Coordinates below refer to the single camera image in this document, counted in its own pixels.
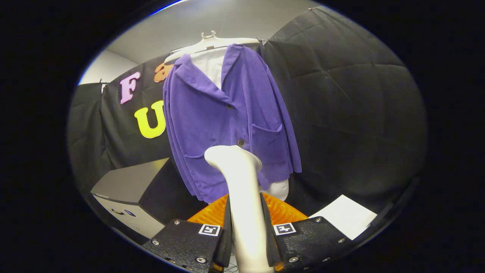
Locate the white garment steamer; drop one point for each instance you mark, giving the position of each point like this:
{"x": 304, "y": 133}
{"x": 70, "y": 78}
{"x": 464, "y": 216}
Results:
{"x": 242, "y": 189}

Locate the white paper sheet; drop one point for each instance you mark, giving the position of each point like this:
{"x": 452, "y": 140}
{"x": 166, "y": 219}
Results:
{"x": 346, "y": 216}

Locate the white clothes hanger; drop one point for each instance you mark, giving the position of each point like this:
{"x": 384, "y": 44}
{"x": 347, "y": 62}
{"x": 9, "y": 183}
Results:
{"x": 212, "y": 42}

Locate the white shirt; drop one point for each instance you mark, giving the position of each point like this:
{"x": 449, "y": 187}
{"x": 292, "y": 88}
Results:
{"x": 212, "y": 66}

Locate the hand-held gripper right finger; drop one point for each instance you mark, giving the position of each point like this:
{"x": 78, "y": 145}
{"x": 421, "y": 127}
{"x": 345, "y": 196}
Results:
{"x": 267, "y": 235}

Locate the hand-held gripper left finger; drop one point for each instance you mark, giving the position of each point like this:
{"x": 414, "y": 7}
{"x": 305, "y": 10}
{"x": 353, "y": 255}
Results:
{"x": 227, "y": 235}

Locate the purple jacket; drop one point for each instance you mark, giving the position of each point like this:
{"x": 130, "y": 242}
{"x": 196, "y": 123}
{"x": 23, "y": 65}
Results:
{"x": 212, "y": 125}

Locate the grey cabinet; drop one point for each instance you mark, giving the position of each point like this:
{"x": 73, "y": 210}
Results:
{"x": 125, "y": 182}

